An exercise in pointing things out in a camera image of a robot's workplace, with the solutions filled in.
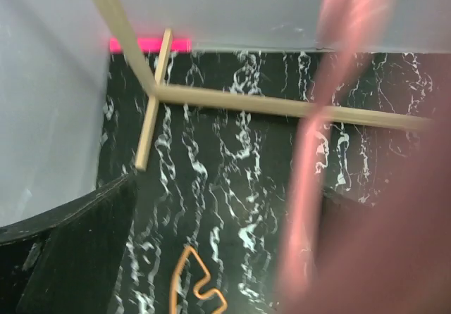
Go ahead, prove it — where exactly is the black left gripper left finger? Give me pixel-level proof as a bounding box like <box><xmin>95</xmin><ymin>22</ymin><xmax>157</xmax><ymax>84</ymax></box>
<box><xmin>1</xmin><ymin>174</ymin><xmax>137</xmax><ymax>313</ymax></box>

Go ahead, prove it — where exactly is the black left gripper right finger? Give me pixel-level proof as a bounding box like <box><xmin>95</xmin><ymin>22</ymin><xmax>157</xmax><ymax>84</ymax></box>
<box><xmin>319</xmin><ymin>189</ymin><xmax>395</xmax><ymax>313</ymax></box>

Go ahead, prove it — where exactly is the pink wavy wire hanger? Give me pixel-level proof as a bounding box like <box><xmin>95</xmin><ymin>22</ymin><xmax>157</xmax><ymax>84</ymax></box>
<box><xmin>275</xmin><ymin>0</ymin><xmax>450</xmax><ymax>313</ymax></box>

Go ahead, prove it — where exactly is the orange wavy wire hanger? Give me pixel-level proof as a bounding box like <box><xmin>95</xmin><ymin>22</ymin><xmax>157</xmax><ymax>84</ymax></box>
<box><xmin>168</xmin><ymin>246</ymin><xmax>228</xmax><ymax>314</ymax></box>

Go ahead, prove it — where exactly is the pink tape strip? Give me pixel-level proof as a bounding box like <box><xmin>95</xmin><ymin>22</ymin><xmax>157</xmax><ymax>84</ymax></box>
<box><xmin>109</xmin><ymin>37</ymin><xmax>192</xmax><ymax>54</ymax></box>

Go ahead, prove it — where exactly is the wooden clothes rack frame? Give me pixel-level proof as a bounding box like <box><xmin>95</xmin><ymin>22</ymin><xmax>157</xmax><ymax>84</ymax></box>
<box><xmin>93</xmin><ymin>0</ymin><xmax>429</xmax><ymax>174</ymax></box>

